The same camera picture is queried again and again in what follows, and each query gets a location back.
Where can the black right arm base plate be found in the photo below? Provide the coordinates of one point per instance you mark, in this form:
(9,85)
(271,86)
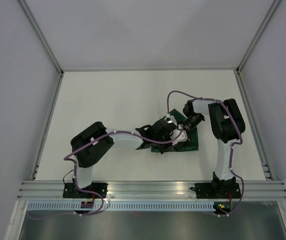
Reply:
(208,191)

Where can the right aluminium frame post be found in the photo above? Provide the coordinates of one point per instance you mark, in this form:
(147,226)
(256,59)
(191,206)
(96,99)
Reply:
(258,34)

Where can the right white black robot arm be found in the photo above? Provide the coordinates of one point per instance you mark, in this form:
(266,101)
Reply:
(227,125)

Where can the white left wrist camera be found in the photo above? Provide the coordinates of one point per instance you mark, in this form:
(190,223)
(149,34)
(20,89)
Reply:
(178,135)

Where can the dark green cloth napkin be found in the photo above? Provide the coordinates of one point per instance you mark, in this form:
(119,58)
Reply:
(190,145)

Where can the aluminium side rail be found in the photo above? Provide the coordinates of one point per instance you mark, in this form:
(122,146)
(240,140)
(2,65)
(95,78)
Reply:
(45,130)
(254,127)

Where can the white slotted cable duct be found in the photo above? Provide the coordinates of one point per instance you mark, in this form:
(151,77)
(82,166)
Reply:
(141,206)

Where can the aluminium front frame rail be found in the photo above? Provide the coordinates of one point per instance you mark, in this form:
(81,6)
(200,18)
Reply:
(257,190)

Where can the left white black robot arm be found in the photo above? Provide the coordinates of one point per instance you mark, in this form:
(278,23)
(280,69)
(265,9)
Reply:
(93,143)

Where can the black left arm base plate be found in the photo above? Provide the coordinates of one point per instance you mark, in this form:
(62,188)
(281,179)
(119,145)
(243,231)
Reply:
(93,191)

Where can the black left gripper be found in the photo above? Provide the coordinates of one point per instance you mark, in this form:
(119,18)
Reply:
(168,134)

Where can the right aluminium side rail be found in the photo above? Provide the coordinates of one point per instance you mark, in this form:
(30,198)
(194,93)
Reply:
(254,127)

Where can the left aluminium frame post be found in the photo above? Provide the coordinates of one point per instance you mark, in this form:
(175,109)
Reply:
(39,34)

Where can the left aluminium side rail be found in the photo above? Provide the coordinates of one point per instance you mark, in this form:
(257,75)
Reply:
(45,130)

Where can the aluminium frame post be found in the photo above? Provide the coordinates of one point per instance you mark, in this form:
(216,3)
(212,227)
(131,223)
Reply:
(258,34)
(39,34)

